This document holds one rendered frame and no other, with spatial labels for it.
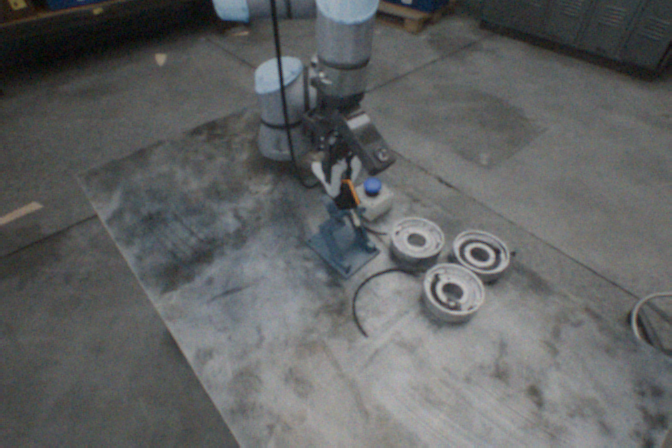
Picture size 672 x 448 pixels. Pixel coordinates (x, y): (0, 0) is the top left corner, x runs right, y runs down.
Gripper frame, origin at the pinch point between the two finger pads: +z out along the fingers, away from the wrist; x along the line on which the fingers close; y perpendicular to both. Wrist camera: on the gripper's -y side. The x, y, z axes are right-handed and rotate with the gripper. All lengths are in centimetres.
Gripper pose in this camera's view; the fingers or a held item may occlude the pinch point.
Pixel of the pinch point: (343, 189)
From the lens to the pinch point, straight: 70.5
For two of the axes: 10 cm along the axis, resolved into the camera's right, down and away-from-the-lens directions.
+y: -6.8, -5.5, 4.9
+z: -0.5, 7.0, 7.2
